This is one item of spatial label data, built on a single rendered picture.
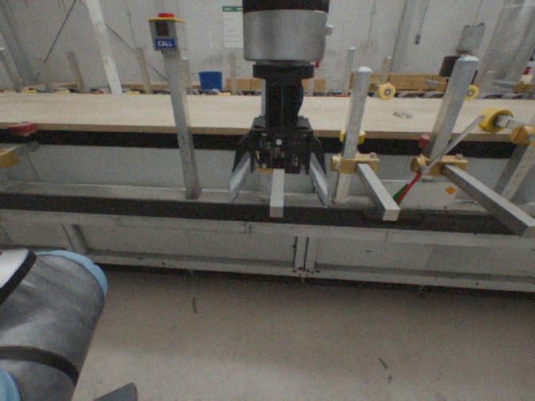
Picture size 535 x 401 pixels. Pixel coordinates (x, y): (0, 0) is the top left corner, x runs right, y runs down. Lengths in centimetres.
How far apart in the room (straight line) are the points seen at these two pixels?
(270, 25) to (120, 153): 103
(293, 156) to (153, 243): 127
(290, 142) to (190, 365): 115
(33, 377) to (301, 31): 47
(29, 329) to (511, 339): 174
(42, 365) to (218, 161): 82
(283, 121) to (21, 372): 41
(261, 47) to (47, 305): 43
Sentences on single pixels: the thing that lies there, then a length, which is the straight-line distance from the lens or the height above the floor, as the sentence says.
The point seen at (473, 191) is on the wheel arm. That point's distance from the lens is 82.
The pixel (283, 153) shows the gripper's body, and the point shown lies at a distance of 31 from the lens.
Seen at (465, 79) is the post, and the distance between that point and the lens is 87.
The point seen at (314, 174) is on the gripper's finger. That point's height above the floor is 101.
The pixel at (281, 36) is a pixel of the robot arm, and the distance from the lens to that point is 28.
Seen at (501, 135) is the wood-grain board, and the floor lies 89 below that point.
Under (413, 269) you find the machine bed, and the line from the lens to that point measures 156.
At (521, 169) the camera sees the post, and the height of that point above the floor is 85.
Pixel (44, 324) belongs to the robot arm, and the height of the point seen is 84.
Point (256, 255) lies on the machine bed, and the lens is 137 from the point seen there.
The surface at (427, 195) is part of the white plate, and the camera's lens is 95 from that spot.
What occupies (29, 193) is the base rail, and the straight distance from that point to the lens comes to 125.
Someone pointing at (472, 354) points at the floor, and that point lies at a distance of 159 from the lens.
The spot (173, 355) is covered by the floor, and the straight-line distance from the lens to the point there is 135.
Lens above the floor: 115
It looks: 30 degrees down
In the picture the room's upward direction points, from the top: straight up
